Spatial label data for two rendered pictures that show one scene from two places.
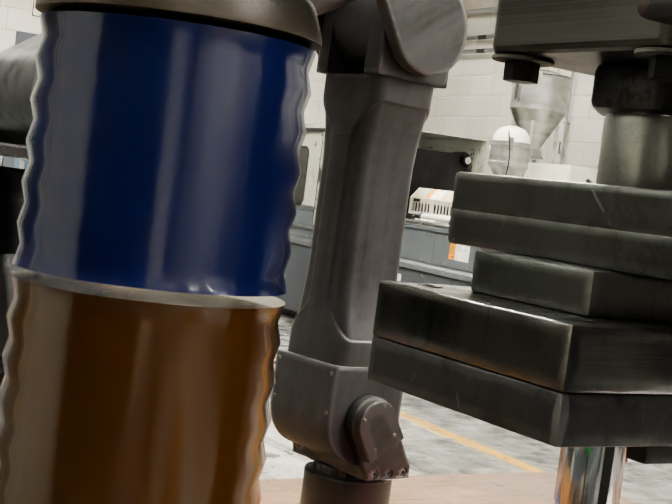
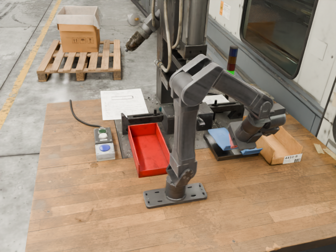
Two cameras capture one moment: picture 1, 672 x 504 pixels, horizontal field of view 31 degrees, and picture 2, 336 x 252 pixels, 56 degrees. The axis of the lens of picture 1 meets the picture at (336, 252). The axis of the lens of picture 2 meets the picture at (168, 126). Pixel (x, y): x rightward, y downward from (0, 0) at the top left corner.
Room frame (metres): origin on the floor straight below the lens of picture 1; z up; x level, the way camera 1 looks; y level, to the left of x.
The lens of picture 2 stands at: (1.57, 0.15, 1.63)
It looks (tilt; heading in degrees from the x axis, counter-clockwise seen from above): 32 degrees down; 197
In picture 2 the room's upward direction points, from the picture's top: 2 degrees clockwise
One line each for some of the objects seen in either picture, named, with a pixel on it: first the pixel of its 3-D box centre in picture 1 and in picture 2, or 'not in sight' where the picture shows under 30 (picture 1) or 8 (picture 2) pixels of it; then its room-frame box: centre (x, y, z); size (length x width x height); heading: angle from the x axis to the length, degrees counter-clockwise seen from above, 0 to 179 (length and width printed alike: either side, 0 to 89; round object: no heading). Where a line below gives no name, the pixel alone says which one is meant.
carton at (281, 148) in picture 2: not in sight; (269, 138); (0.45, 0.25, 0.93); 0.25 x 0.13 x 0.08; 32
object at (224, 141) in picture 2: not in sight; (225, 136); (0.57, 0.08, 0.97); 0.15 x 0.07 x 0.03; 35
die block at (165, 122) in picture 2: not in sight; (186, 118); (0.43, -0.11, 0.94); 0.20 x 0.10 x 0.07; 122
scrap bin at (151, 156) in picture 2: not in sight; (148, 147); (0.68, -0.19, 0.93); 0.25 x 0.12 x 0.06; 32
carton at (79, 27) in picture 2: not in sight; (80, 28); (-2.31, -2.36, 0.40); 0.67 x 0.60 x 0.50; 24
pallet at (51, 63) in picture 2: not in sight; (84, 58); (-2.05, -2.19, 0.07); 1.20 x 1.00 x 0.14; 26
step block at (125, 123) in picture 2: not in sight; (129, 123); (0.56, -0.32, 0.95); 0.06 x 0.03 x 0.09; 122
